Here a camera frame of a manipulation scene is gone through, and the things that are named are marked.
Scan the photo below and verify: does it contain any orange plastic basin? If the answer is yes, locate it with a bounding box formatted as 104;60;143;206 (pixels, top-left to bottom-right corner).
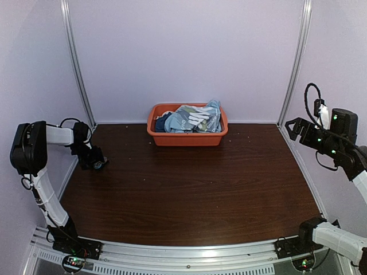
147;103;228;147

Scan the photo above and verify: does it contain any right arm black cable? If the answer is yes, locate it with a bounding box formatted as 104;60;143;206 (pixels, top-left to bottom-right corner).
304;82;359;144

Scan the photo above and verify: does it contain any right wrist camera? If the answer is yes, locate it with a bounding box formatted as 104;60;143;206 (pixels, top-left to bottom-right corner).
314;99;330;129

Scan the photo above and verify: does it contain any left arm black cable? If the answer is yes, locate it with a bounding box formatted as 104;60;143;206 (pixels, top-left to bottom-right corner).
58;117;93;150

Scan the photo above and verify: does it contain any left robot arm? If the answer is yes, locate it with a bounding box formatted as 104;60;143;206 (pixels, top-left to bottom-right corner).
10;119;108;254

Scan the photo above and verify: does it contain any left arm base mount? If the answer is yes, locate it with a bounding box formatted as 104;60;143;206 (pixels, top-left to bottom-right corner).
52;237;102;260

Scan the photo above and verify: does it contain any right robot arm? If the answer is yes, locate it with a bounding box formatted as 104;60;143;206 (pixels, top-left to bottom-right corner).
285;108;366;274

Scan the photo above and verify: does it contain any black open brooch case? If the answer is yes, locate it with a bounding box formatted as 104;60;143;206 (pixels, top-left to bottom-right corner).
92;156;109;171

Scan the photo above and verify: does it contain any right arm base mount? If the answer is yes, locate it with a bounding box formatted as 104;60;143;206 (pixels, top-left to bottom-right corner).
273;236;323;259

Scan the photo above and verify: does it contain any left aluminium corner post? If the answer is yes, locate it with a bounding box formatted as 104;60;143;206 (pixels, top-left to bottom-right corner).
60;0;97;128

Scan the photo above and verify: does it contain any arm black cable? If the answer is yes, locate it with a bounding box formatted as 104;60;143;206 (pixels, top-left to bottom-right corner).
58;117;93;150
304;82;359;144

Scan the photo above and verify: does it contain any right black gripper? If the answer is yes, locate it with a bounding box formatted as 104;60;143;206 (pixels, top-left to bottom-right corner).
284;117;342;159

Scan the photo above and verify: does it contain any light blue printed t-shirt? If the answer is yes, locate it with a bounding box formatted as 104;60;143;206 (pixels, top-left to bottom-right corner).
164;100;222;133

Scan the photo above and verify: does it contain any right aluminium corner post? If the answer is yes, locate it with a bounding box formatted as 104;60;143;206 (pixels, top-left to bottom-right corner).
277;0;312;128

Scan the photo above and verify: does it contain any dark blue garment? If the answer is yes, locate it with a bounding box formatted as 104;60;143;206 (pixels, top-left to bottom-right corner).
155;111;173;133

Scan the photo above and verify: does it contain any aluminium front rail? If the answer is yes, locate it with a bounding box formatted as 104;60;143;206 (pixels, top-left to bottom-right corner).
28;226;353;275

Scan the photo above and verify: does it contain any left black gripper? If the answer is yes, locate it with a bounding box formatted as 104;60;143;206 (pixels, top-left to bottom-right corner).
70;144;104;170

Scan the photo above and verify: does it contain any aluminium corner post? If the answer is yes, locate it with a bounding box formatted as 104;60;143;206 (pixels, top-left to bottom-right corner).
60;0;97;128
277;0;312;128

